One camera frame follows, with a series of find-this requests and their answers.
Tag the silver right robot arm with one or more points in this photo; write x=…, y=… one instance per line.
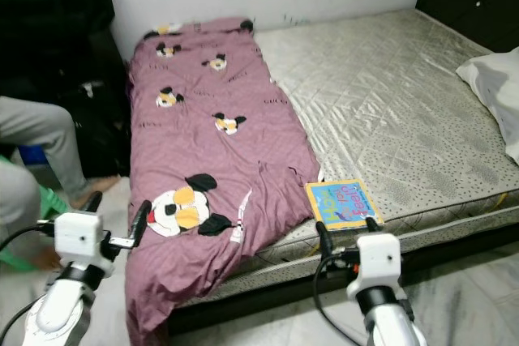
x=393, y=326

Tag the mauve cartoon print blanket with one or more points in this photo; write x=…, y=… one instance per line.
x=211, y=160

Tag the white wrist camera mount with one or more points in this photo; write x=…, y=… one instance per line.
x=377, y=261
x=81, y=237

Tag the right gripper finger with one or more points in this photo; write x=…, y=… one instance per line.
x=324, y=241
x=371, y=225

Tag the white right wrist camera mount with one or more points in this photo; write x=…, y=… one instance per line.
x=377, y=261

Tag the white pillow green tree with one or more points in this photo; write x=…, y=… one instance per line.
x=495, y=87

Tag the colourful children's book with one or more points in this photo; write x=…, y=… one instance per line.
x=340, y=204

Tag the person in grey trousers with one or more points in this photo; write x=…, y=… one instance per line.
x=40, y=131

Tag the black cabinet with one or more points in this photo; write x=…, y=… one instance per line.
x=57, y=22

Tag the white quilted mattress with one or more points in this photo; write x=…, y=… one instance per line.
x=365, y=103

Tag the blue box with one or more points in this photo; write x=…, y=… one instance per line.
x=32, y=155

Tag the green plastic stool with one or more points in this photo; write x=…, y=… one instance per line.
x=53, y=204

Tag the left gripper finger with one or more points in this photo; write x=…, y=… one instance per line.
x=91, y=202
x=142, y=218

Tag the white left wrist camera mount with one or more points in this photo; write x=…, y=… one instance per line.
x=81, y=237

